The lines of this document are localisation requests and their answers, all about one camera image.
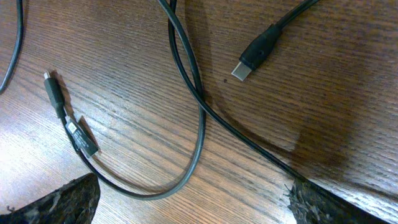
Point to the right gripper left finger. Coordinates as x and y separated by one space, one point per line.
74 202

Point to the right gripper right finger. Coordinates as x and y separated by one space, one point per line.
313 204

